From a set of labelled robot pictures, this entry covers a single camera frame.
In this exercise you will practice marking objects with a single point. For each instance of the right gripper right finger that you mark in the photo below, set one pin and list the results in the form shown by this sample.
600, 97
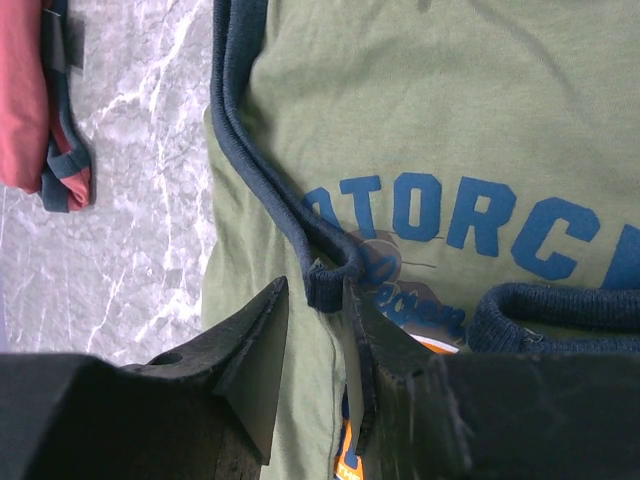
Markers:
402, 407

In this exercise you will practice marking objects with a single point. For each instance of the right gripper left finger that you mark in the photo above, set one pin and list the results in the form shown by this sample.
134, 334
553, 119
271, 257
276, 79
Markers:
238, 362

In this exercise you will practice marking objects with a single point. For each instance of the olive green graphic tank top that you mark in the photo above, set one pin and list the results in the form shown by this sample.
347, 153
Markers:
473, 165

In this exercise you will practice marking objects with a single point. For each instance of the folded red tank top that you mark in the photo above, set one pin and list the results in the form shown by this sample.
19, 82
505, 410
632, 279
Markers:
41, 152

